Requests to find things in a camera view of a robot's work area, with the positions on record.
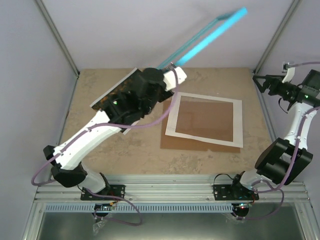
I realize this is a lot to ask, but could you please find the teal wooden picture frame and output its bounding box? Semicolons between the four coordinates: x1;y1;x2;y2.
157;7;248;69

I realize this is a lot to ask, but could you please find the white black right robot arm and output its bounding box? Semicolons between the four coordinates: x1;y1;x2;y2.
229;68;320;200

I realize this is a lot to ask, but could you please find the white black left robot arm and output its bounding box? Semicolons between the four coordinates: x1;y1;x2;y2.
43;65;187;200

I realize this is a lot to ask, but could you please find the sunflower photo print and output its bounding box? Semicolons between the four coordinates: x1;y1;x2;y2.
90;68;143;126

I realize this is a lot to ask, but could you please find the white mat board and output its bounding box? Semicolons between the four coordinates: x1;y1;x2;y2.
165;92;244;148

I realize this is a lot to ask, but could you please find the brown cardboard backing board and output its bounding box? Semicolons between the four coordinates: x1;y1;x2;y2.
160;100;241;153

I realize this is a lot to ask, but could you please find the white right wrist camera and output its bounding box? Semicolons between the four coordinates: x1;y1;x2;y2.
281;62;295;84

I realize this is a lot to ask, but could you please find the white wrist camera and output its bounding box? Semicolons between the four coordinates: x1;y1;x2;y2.
281;62;295;84
163;66;187;91

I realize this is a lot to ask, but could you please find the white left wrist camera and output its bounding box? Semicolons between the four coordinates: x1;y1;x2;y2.
163;66;187;91

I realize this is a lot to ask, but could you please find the right aluminium corner post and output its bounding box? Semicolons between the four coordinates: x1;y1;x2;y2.
252;0;302;74

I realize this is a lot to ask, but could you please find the aluminium corner post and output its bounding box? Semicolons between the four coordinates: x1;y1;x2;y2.
252;0;302;74
34;0;80;78

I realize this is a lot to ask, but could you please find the aluminium mounting rail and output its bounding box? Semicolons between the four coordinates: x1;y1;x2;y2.
33;173;311;202

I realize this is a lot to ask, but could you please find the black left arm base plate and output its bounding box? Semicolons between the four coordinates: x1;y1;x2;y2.
80;184;126;201

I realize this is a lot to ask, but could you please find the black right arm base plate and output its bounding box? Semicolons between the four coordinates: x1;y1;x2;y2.
212;184;260;201

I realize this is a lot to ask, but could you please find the left aluminium corner post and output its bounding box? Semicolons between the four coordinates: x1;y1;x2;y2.
34;0;80;78

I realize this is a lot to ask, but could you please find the light blue slotted cable duct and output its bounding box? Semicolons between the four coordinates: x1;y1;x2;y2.
44;203;236;214

